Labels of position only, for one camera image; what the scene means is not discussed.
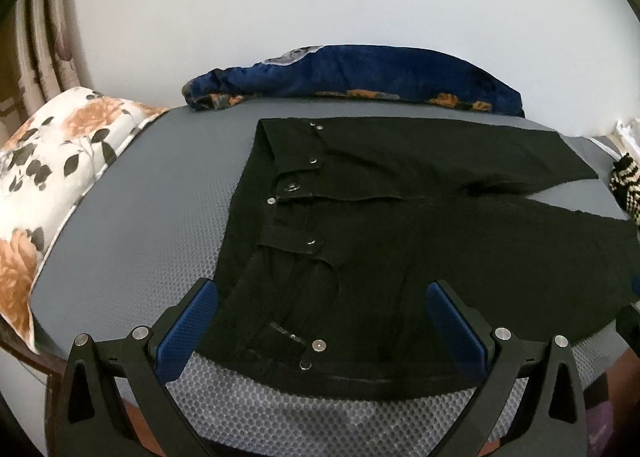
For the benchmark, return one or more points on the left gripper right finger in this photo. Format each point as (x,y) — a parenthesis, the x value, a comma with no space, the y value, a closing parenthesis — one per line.
(551,417)

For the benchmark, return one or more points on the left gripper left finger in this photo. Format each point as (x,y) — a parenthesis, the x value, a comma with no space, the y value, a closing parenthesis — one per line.
(91,419)

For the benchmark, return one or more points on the black pants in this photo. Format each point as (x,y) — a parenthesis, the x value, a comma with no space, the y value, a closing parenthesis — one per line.
(338,226)

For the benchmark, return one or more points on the grey mesh mattress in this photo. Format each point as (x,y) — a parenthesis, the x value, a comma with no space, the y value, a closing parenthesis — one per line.
(152,225)

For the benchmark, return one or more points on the black white striped cloth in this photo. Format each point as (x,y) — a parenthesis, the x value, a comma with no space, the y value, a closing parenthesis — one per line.
(625,186)

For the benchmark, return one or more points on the white floral pillow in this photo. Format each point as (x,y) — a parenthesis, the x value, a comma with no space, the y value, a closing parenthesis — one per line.
(47,167)

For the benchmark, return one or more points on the white patterned cloth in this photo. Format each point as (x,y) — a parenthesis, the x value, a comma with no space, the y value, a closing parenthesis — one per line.
(627,136)

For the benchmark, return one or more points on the beige curtain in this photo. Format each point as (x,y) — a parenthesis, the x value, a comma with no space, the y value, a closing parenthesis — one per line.
(37,58)

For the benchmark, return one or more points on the blue floral blanket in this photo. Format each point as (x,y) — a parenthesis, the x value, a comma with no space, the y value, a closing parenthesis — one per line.
(398,74)

